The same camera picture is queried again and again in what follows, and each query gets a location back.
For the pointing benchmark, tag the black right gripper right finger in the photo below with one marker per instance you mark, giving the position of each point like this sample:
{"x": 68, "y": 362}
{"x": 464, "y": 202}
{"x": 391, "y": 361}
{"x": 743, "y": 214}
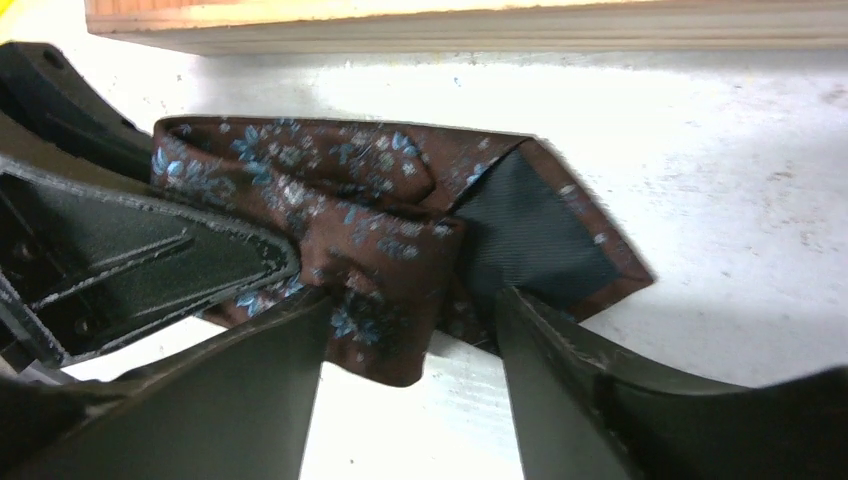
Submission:
{"x": 585, "y": 407}

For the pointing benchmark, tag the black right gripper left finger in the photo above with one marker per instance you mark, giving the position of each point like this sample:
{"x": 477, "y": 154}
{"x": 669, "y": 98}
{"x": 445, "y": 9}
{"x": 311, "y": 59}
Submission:
{"x": 235, "y": 406}

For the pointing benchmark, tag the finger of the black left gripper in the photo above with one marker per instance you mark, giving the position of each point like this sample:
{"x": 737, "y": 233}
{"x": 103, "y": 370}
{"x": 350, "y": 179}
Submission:
{"x": 91, "y": 263}
{"x": 42, "y": 91}

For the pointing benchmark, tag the wooden compartment organizer box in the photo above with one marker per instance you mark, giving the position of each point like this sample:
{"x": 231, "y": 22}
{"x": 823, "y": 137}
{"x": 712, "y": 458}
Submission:
{"x": 266, "y": 27}

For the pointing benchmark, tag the brown blue floral tie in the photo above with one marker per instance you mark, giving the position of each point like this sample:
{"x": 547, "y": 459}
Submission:
{"x": 410, "y": 229}

